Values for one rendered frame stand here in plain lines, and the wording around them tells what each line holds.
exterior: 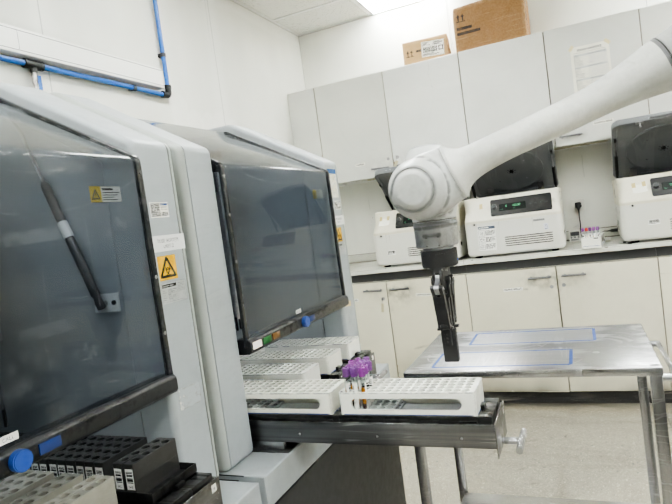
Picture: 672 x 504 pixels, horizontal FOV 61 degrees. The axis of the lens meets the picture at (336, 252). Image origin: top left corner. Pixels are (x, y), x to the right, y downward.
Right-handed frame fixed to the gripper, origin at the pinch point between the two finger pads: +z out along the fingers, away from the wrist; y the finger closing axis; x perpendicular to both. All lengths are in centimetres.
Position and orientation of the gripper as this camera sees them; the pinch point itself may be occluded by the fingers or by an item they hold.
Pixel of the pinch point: (450, 344)
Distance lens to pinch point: 122.4
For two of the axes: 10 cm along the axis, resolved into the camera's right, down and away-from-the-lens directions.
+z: 1.4, 9.9, 0.5
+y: -3.9, 1.0, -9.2
